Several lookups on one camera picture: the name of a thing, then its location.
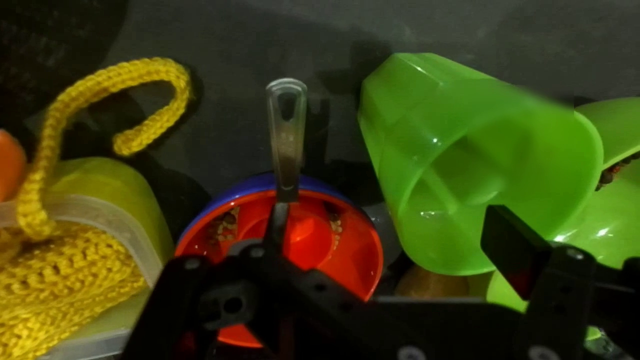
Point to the red and blue bowl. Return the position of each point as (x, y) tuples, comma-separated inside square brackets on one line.
[(324, 232)]

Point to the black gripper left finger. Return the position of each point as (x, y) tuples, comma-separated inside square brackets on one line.
[(195, 301)]

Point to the orange crochet toy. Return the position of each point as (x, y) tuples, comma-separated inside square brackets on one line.
[(13, 164)]

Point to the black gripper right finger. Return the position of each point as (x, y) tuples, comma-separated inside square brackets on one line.
[(567, 290)]

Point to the clear plastic container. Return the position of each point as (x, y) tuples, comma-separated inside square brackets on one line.
[(116, 199)]

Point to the green plastic cup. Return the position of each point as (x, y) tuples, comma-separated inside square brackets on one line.
[(447, 143)]

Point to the yellow crochet toy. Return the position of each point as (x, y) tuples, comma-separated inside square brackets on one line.
[(61, 274)]

